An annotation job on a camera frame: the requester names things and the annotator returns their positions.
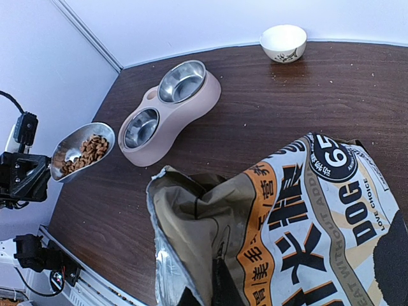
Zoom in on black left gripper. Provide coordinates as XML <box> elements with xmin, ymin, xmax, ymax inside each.
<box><xmin>1</xmin><ymin>152</ymin><xmax>50</xmax><ymax>204</ymax></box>

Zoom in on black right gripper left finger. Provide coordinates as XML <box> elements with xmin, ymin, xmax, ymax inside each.
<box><xmin>178</xmin><ymin>286</ymin><xmax>206</xmax><ymax>306</ymax></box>

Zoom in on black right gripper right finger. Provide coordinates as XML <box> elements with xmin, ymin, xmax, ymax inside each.
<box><xmin>212</xmin><ymin>258</ymin><xmax>244</xmax><ymax>306</ymax></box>

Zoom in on metal food scoop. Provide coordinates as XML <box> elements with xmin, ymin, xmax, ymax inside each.
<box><xmin>50</xmin><ymin>122</ymin><xmax>115</xmax><ymax>183</ymax></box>

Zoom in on pet food bag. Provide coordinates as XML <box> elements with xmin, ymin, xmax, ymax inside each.
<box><xmin>147</xmin><ymin>133</ymin><xmax>407</xmax><ymax>305</ymax></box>

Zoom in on pink double pet feeder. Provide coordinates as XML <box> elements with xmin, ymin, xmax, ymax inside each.
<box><xmin>117</xmin><ymin>70</ymin><xmax>221</xmax><ymax>167</ymax></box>

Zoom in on brown kibble pellets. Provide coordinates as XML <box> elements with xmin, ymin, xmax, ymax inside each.
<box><xmin>61</xmin><ymin>134</ymin><xmax>110</xmax><ymax>176</ymax></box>

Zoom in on front steel feeder bowl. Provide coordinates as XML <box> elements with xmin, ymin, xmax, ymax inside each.
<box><xmin>124</xmin><ymin>108</ymin><xmax>159</xmax><ymax>149</ymax></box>

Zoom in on steel feeder bowl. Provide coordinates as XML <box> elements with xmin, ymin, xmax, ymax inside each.
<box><xmin>157</xmin><ymin>60</ymin><xmax>207</xmax><ymax>104</ymax></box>
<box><xmin>124</xmin><ymin>108</ymin><xmax>159</xmax><ymax>149</ymax></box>

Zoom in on rear steel feeder bowl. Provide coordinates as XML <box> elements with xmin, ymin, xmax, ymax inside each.
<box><xmin>157</xmin><ymin>60</ymin><xmax>207</xmax><ymax>104</ymax></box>

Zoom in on white floral ceramic bowl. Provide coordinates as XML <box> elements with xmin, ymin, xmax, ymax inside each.
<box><xmin>259</xmin><ymin>24</ymin><xmax>307</xmax><ymax>64</ymax></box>

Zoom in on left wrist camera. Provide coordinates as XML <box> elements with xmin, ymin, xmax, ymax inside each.
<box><xmin>5</xmin><ymin>112</ymin><xmax>38</xmax><ymax>154</ymax></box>

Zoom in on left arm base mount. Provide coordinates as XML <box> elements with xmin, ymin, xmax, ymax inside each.
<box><xmin>12</xmin><ymin>234</ymin><xmax>82</xmax><ymax>298</ymax></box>

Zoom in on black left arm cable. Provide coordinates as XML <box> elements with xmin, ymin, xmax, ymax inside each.
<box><xmin>0</xmin><ymin>91</ymin><xmax>26</xmax><ymax>115</ymax></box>

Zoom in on front aluminium rail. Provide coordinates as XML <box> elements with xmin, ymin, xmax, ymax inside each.
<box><xmin>38</xmin><ymin>225</ymin><xmax>146</xmax><ymax>305</ymax></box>

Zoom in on left aluminium frame post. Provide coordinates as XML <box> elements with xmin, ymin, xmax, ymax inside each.
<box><xmin>52</xmin><ymin>0</ymin><xmax>124</xmax><ymax>73</ymax></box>

